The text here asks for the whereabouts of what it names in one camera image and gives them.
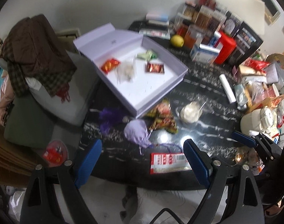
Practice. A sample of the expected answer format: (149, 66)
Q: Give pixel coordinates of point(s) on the small clear bag with stick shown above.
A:
(202, 106)

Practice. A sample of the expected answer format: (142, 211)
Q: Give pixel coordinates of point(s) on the yellow lemon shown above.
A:
(177, 41)

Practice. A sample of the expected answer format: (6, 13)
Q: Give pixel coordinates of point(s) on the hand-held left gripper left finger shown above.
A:
(88, 163)

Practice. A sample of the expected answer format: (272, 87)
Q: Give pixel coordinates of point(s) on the white cushion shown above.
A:
(69, 98)

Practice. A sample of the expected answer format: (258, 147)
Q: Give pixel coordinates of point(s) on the shiny red snack packet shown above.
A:
(110, 65)

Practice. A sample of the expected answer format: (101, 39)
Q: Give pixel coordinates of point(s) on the light blue flat box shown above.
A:
(157, 16)

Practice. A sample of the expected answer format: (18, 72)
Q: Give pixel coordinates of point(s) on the silver foil bag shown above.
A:
(241, 96)

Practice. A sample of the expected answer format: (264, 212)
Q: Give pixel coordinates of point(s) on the black stand-up pouch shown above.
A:
(245, 42)

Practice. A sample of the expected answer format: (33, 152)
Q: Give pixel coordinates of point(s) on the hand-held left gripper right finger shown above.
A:
(196, 163)

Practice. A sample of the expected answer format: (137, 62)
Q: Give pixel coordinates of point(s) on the red item in clear tub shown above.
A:
(54, 152)

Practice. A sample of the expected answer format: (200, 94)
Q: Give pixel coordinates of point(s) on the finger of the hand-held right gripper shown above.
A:
(244, 139)

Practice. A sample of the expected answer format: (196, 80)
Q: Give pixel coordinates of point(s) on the green cushion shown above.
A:
(27, 123)

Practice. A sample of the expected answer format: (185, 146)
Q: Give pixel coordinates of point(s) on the white plastic bag roll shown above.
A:
(227, 88)

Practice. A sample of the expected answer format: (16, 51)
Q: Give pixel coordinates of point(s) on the white kettle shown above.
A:
(258, 120)

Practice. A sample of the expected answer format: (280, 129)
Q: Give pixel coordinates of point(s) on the blue and white carton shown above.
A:
(203, 53)

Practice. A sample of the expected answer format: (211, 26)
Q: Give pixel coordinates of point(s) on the red snack bag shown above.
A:
(257, 64)

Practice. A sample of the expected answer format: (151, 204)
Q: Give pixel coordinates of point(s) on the long red and white packet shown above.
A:
(170, 162)

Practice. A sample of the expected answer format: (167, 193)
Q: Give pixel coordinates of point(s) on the pink snack packet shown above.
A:
(162, 108)

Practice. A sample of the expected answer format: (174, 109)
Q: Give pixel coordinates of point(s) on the woven basket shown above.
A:
(279, 61)

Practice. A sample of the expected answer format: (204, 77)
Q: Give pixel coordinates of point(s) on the dark red snack packet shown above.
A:
(154, 67)

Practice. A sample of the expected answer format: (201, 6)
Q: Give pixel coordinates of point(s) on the brown garment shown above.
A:
(39, 44)

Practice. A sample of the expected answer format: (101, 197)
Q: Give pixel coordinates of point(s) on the clear cup with cream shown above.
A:
(190, 112)

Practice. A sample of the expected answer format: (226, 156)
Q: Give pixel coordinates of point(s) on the orange and green snack packet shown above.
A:
(164, 124)

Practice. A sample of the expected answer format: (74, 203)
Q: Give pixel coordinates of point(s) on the purple feather bundle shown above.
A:
(109, 119)

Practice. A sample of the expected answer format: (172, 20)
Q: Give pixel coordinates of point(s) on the red plastic canister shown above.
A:
(226, 47)

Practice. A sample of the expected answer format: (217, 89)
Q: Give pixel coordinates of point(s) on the jar with brown contents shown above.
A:
(202, 16)

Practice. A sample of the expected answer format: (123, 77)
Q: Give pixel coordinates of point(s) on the lavender gift box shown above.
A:
(142, 86)

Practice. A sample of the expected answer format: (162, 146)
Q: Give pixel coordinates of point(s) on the jar with orange contents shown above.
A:
(191, 36)

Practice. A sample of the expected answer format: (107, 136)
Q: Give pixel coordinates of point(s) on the clear bag with beige item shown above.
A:
(126, 72)

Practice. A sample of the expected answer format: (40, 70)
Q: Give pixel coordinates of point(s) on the cream framed picture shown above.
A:
(269, 4)

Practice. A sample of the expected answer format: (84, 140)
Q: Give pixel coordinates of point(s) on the checked scarf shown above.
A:
(51, 80)

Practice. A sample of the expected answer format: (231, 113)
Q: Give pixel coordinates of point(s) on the white foam board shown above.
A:
(242, 11)

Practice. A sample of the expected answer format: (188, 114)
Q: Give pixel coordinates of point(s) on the stack of flat books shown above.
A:
(154, 32)

